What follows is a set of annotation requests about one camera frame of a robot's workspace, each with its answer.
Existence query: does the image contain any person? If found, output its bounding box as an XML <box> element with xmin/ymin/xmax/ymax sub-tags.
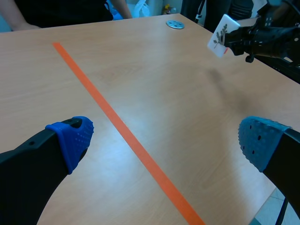
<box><xmin>0</xmin><ymin>0</ymin><xmax>133</xmax><ymax>31</ymax></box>

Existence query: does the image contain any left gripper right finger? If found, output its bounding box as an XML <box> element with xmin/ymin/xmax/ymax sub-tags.
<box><xmin>238</xmin><ymin>116</ymin><xmax>300</xmax><ymax>218</ymax></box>

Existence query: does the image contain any compound leaf picture card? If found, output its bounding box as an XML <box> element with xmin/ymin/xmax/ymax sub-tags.
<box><xmin>207</xmin><ymin>14</ymin><xmax>241</xmax><ymax>59</ymax></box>

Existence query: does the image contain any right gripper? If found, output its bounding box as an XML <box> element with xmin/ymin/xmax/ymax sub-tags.
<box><xmin>224</xmin><ymin>7</ymin><xmax>300</xmax><ymax>63</ymax></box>

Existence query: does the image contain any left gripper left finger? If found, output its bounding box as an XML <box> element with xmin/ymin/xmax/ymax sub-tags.
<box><xmin>0</xmin><ymin>116</ymin><xmax>95</xmax><ymax>225</ymax></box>

